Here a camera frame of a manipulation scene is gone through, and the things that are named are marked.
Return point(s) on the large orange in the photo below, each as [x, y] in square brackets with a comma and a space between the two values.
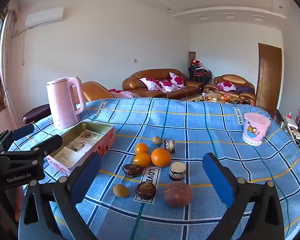
[161, 157]

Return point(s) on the white-topped small cake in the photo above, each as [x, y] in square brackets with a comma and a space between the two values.
[177, 171]

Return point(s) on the cluttered coffee table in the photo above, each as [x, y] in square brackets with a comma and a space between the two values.
[215, 97]

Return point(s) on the cluttered television cabinet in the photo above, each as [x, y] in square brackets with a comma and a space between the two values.
[293, 132]

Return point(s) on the brown cake roll slice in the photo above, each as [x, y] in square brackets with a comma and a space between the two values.
[169, 146]

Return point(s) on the pink electric kettle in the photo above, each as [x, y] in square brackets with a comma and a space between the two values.
[62, 100]

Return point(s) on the purple-brown passion fruit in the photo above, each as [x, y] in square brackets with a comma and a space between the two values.
[178, 194]

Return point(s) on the small yellow-green fruit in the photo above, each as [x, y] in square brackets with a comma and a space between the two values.
[120, 190]

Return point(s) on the brown leather armchair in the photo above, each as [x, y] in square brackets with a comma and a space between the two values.
[240, 80]

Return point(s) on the small orange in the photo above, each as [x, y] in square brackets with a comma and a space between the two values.
[141, 148]
[141, 160]

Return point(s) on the chocolate pastry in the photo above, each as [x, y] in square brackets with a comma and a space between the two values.
[132, 171]

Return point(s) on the tall patterned floor vase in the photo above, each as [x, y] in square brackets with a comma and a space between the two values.
[192, 56]

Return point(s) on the stacked dark chairs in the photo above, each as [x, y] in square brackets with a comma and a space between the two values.
[200, 75]

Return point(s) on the brown leather chaise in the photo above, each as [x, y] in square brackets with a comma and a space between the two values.
[95, 91]

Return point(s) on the purple cloth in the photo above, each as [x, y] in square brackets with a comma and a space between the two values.
[246, 90]

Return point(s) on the brown leather sofa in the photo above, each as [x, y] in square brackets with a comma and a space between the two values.
[135, 82]

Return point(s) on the white pillow magenta flowers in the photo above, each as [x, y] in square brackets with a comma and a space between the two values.
[168, 86]
[151, 83]
[227, 85]
[177, 79]

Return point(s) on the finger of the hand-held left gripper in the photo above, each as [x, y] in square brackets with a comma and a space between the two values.
[51, 143]
[22, 130]

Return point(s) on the small round brown-green fruit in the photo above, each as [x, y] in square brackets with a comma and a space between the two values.
[156, 140]

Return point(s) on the brown wooden door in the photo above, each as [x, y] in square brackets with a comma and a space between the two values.
[268, 77]

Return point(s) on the blue plaid tablecloth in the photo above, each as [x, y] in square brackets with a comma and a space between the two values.
[202, 130]

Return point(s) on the red plush toy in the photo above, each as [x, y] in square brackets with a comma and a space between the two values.
[195, 61]

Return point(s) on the pink cartoon plastic bucket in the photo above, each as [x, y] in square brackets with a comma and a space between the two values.
[255, 130]

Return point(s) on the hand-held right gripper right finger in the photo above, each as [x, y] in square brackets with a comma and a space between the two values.
[218, 180]

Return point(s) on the printed paper leaflet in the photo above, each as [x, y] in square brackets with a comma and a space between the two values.
[77, 143]

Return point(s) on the pink tin box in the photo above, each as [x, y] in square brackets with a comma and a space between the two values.
[106, 143]

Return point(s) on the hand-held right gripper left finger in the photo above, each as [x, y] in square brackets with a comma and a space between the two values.
[86, 180]

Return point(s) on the white wall air conditioner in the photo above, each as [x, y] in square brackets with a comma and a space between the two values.
[43, 17]

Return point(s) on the dark purple stool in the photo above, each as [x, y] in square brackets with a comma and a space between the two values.
[36, 112]

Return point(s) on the round chocolate cupcake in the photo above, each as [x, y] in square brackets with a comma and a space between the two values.
[146, 190]

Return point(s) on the light curtain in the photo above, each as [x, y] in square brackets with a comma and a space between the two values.
[6, 62]

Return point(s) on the pink blanket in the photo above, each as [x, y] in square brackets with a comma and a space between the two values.
[122, 93]

